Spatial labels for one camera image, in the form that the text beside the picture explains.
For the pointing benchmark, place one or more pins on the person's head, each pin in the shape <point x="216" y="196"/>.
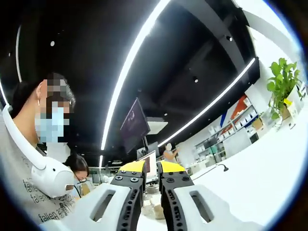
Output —
<point x="24" y="98"/>

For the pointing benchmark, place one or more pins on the small black white plug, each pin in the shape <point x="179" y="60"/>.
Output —
<point x="291" y="125"/>

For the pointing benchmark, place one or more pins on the monitor with pink screen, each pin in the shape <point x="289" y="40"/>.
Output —
<point x="151" y="163"/>

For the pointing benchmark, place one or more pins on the white seasoning glass bottle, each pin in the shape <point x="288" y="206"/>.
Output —
<point x="149" y="203"/>

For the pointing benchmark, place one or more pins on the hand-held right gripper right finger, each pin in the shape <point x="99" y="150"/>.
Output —
<point x="216" y="207"/>

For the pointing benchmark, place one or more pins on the short ceiling light strip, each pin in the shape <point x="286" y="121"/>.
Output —
<point x="100" y="161"/>

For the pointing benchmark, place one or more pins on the white ceiling air conditioner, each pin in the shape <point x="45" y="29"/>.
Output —
<point x="157" y="127"/>

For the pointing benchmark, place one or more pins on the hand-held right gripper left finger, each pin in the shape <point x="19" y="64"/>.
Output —
<point x="86" y="207"/>

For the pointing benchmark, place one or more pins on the brown paper bag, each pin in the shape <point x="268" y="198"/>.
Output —
<point x="285" y="111"/>

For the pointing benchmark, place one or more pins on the shelf of white boxes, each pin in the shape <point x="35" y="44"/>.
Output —
<point x="240" y="120"/>

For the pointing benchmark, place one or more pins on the long curved ceiling light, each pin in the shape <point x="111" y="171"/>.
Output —
<point x="125" y="72"/>

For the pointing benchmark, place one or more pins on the white cup with yellow tag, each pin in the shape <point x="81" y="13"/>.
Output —
<point x="292" y="107"/>

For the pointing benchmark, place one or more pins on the hanging dark display screen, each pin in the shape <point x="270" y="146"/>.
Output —
<point x="134" y="125"/>

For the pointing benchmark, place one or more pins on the white partition board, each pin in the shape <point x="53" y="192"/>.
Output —
<point x="237" y="144"/>

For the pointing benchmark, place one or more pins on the brown cardboard box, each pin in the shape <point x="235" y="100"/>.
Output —
<point x="258" y="124"/>

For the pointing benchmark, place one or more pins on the white neck-worn device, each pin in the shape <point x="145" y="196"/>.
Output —
<point x="55" y="178"/>

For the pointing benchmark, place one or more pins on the straight ceiling light strip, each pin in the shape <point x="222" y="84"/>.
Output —
<point x="211" y="106"/>

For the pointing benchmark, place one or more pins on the green potted plant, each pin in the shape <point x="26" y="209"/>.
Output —
<point x="282" y="79"/>

